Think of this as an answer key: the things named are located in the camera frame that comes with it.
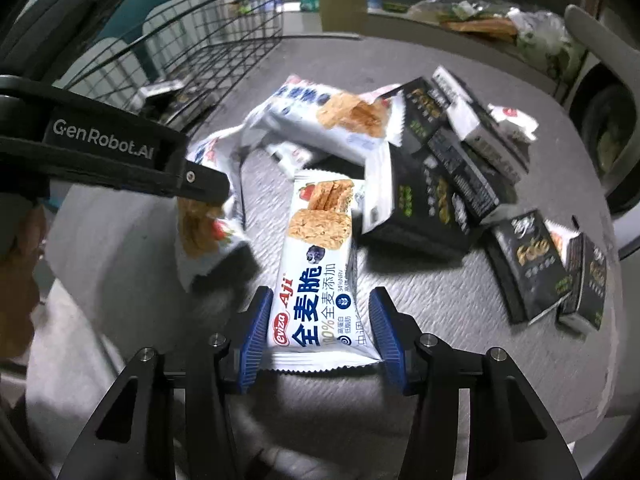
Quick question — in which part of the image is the clear bag of food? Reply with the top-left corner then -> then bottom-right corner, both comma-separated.
407,0 -> 521,43

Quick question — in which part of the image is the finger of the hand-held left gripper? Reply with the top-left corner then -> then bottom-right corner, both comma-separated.
182,159 -> 232,206

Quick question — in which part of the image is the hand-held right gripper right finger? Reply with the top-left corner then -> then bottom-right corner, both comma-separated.
368,286 -> 583,480

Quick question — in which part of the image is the crumpled white red-label packet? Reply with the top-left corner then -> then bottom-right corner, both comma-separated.
487,104 -> 538,143

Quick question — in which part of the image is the white plastic bag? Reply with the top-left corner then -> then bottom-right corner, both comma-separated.
507,7 -> 586,81

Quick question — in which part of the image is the black wire basket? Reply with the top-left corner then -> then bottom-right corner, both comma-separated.
47,0 -> 286,136

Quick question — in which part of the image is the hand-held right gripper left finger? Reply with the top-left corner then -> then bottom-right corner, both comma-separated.
57,286 -> 275,480

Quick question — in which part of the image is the teal chair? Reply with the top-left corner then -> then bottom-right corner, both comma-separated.
95,0 -> 213,86

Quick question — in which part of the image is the person's left hand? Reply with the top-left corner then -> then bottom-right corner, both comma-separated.
0,202 -> 48,363

